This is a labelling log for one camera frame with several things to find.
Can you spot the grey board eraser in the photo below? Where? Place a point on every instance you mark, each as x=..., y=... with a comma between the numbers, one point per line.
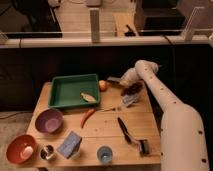
x=114, y=80

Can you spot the small metal cup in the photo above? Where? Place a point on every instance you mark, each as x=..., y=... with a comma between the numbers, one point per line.
x=47, y=153

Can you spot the green plastic tray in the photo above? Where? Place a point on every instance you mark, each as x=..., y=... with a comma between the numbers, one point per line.
x=66, y=91

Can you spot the white post left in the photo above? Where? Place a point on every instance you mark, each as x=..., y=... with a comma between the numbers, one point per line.
x=95, y=25

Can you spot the blue sponge block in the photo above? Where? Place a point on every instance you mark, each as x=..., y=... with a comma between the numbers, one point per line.
x=70, y=145

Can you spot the brown pine cone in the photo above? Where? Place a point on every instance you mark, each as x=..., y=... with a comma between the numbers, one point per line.
x=133, y=89

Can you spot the purple bowl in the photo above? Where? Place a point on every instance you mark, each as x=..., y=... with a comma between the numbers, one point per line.
x=49, y=121

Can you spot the black handled dish brush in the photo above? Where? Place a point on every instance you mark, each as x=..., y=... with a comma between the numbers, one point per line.
x=143, y=144

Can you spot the blue grey crumpled cloth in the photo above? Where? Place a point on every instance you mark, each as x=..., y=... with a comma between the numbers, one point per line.
x=128, y=100

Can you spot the wooden table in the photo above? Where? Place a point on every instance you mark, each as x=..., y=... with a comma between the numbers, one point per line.
x=101, y=129

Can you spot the white egg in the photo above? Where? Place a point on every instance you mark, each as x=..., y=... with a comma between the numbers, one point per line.
x=26, y=152

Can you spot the red bowl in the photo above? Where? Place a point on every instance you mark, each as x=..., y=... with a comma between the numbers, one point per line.
x=17, y=145

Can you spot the orange peach fruit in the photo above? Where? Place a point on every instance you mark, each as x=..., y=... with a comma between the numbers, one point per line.
x=103, y=85

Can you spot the blue glass cup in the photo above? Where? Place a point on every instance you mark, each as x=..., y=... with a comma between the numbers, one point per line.
x=104, y=154

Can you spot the metal fork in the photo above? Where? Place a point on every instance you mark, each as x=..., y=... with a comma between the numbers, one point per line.
x=110, y=109

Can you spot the pale leaf-shaped object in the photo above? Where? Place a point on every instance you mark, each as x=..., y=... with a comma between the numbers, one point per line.
x=88, y=97

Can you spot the red chili pepper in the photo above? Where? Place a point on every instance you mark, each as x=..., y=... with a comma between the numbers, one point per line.
x=89, y=113

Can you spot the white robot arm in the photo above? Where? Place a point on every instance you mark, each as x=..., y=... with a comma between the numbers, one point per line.
x=183, y=142

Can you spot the black tool on shelf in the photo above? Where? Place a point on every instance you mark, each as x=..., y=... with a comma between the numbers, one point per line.
x=129, y=31

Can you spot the white bracket right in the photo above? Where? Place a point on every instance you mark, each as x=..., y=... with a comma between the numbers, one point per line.
x=192, y=23

